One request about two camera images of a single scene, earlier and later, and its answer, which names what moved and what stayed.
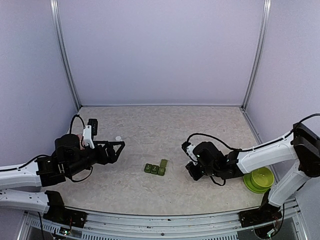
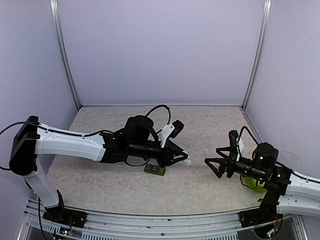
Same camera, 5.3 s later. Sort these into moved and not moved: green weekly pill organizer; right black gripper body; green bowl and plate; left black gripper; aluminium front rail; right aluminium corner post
Moved: right black gripper body; green bowl and plate; left black gripper
Not moved: aluminium front rail; green weekly pill organizer; right aluminium corner post
